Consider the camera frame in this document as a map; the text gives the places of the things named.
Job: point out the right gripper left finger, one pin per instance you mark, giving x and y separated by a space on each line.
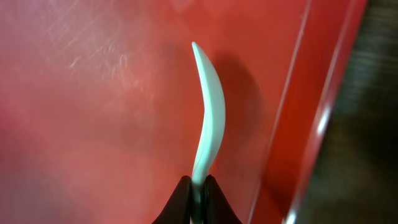
178 208

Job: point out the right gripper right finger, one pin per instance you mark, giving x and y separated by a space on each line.
217 208

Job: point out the white plastic spoon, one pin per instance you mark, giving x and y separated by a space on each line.
212 130

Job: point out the red serving tray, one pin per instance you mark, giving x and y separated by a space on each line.
101 106

